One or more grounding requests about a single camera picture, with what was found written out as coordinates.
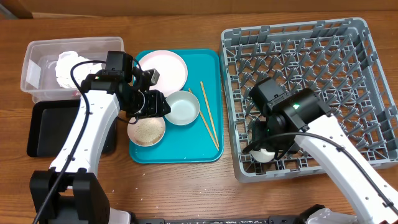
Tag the wooden chopstick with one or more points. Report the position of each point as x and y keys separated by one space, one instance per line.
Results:
x=214 y=133
x=207 y=125

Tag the grey dishwasher rack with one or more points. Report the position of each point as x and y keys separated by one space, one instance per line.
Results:
x=337 y=59

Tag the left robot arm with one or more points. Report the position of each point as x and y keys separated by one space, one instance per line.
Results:
x=69 y=191

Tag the large pink plate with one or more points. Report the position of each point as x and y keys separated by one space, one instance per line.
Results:
x=171 y=67

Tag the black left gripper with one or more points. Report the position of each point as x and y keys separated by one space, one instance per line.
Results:
x=155 y=106

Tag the white cup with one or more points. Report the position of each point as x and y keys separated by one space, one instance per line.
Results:
x=263 y=155

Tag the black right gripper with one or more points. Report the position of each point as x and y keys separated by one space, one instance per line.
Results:
x=284 y=147

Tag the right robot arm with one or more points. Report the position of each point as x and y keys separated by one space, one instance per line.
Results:
x=305 y=120

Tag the black plastic tray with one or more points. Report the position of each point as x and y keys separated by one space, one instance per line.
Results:
x=50 y=126

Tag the white napkin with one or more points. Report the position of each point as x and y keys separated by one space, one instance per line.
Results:
x=66 y=61

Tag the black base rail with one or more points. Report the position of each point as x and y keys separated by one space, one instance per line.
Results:
x=277 y=219

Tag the pale green bowl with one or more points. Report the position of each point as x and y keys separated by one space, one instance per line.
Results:
x=184 y=108

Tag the teal plastic tray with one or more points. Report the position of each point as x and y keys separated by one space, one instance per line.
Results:
x=190 y=143

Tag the clear plastic waste bin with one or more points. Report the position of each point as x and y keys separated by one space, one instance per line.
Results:
x=38 y=71

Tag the small pink rice plate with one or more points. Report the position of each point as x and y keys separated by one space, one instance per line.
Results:
x=146 y=132

